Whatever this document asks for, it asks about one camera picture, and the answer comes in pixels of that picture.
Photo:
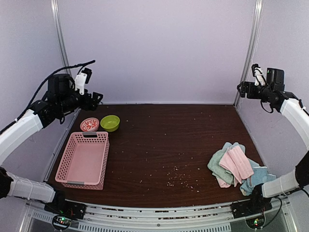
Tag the blue towel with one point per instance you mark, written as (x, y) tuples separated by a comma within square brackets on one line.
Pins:
[(260, 176)]

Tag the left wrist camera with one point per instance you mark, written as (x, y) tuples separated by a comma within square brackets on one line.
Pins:
[(81, 79)]

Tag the green bowl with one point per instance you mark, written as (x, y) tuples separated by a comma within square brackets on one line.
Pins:
[(110, 123)]

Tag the aluminium front rail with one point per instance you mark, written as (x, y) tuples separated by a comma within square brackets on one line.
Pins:
[(204, 218)]

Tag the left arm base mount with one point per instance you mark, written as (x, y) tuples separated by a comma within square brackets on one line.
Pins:
[(63, 218)]

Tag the left aluminium frame post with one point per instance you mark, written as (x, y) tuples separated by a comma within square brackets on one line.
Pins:
[(59, 32)]

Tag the pink plastic basket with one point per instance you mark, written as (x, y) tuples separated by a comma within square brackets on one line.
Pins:
[(84, 160)]

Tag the aluminium frame post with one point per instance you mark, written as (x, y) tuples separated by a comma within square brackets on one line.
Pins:
[(256, 24), (59, 32)]

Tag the right aluminium frame post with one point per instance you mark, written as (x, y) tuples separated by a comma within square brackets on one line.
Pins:
[(256, 24)]

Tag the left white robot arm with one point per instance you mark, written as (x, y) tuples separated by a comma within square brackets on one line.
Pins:
[(63, 96)]

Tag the pink towel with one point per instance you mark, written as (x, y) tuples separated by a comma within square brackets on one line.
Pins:
[(235, 161)]

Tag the green towel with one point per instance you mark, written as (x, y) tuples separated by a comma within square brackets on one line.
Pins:
[(224, 177)]

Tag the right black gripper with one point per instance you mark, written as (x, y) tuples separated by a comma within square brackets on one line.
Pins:
[(245, 84)]

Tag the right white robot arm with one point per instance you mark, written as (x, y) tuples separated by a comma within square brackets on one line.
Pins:
[(270, 89)]

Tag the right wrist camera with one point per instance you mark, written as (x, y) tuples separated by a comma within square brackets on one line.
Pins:
[(258, 75)]

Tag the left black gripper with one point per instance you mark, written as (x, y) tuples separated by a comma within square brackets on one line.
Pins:
[(87, 105)]

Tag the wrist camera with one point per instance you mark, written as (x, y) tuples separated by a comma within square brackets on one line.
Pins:
[(258, 75), (81, 79)]

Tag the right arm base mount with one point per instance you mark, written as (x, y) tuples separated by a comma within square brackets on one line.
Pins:
[(252, 210)]

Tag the red patterned bowl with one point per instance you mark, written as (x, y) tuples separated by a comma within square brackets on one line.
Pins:
[(89, 124)]

